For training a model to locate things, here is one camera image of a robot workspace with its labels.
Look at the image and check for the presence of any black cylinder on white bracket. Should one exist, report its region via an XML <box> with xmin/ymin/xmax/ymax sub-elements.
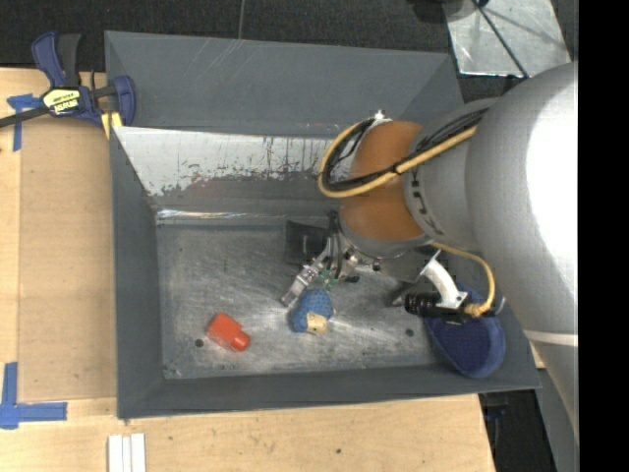
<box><xmin>403</xmin><ymin>255</ymin><xmax>497</xmax><ymax>320</ymax></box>

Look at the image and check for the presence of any blue mesh bowl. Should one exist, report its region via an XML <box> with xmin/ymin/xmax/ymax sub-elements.
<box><xmin>423</xmin><ymin>282</ymin><xmax>507</xmax><ymax>381</ymax></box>

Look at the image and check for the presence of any red plastic block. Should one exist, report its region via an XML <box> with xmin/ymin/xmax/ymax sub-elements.
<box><xmin>204</xmin><ymin>311</ymin><xmax>253</xmax><ymax>353</ymax></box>

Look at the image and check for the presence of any pale wood board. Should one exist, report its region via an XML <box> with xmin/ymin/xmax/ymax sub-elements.
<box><xmin>17</xmin><ymin>111</ymin><xmax>119</xmax><ymax>404</ymax></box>

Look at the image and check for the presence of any grey metal bin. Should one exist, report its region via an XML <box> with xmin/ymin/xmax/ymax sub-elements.
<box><xmin>102</xmin><ymin>29</ymin><xmax>544</xmax><ymax>420</ymax></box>

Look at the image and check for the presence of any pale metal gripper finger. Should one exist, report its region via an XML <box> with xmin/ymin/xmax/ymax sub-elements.
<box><xmin>287</xmin><ymin>277</ymin><xmax>316</xmax><ymax>308</ymax></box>
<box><xmin>280</xmin><ymin>271</ymin><xmax>310</xmax><ymax>303</ymax></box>

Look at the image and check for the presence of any black box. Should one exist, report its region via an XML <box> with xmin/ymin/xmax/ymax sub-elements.
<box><xmin>284</xmin><ymin>219</ymin><xmax>339</xmax><ymax>266</ymax></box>

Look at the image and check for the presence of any blue knitted toy figure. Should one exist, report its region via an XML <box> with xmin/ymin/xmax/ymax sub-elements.
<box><xmin>287</xmin><ymin>286</ymin><xmax>336</xmax><ymax>336</ymax></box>

